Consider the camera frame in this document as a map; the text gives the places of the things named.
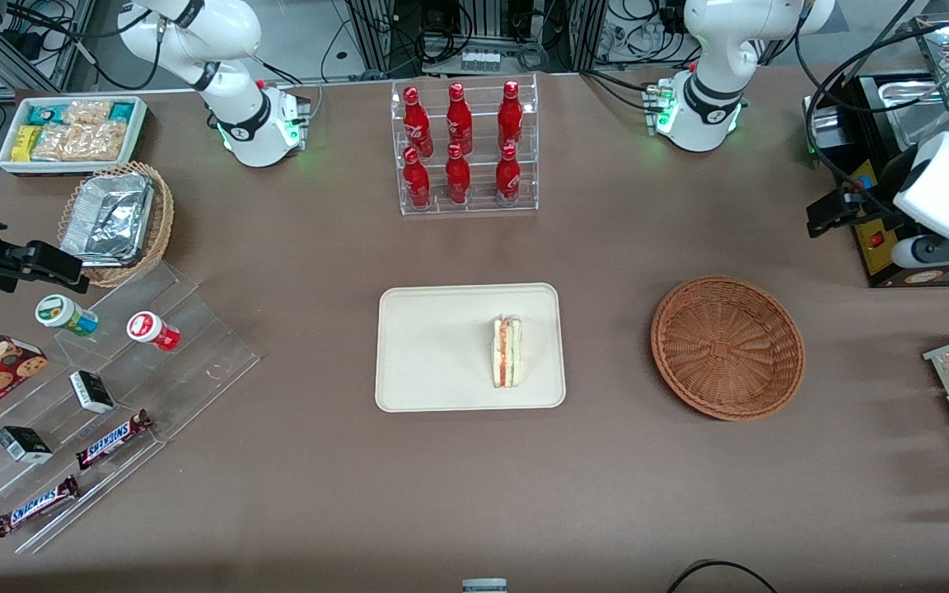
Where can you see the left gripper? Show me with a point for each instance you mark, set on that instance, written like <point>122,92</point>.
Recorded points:
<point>885,187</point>

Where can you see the triangular sandwich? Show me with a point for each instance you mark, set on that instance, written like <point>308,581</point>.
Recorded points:
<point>507,354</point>

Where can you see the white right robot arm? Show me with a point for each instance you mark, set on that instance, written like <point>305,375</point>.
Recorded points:
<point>236,33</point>

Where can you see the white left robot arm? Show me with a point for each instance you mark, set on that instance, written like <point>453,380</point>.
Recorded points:
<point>713,49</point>

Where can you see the light wicker basket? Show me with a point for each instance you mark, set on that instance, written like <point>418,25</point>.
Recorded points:
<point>161,222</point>

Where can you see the brown wicker basket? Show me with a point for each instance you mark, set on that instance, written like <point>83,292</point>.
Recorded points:
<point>726,350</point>

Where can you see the beige rectangular tray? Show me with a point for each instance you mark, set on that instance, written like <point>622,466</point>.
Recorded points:
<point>433,347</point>

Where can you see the black food warmer machine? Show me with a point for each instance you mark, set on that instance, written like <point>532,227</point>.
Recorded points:
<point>874,251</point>

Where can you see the green lid cup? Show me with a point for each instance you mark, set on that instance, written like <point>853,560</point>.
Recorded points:
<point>58,311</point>

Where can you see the aluminium foil container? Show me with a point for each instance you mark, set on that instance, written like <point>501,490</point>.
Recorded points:
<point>108,218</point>

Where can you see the white snack bin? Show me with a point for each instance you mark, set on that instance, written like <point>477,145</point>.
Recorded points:
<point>71,167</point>

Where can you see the steel warmer pan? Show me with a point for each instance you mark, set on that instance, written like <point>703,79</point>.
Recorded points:
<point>911,103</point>

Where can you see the yellow snack packet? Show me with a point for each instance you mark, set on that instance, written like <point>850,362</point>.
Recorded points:
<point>25,142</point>

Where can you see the red lid cup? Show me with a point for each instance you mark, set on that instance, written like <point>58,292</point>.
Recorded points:
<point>147,328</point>

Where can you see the small black box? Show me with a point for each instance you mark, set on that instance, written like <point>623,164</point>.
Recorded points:
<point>23,445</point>
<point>91,391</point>

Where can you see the large clear cracker bag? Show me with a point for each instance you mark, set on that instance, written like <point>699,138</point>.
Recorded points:
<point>83,142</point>

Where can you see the large teal snack packet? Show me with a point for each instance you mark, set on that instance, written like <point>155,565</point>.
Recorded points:
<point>46,114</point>

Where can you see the small clear cracker bag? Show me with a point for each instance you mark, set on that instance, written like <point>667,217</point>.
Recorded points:
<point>89,111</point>

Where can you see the small teal snack packet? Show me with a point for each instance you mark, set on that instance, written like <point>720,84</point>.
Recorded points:
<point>123,111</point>

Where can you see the clear acrylic stepped shelf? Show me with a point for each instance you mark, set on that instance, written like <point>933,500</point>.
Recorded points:
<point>194,354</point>

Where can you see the snickers bar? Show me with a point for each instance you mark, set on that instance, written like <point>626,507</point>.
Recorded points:
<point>112,439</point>
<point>34,506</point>

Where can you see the red cola bottle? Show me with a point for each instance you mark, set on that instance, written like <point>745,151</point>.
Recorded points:
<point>417,183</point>
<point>510,115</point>
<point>508,179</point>
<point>458,179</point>
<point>459,119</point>
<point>417,123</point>

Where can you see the clear acrylic bottle rack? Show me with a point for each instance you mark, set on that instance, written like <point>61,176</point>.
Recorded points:
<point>479,206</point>

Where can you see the white power strip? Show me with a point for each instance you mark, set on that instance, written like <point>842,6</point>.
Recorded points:
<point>481,60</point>

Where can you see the grey device top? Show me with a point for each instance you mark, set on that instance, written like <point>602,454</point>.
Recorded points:
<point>484,586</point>

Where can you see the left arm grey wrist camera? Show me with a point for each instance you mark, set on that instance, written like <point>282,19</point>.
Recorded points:
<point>911,251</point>

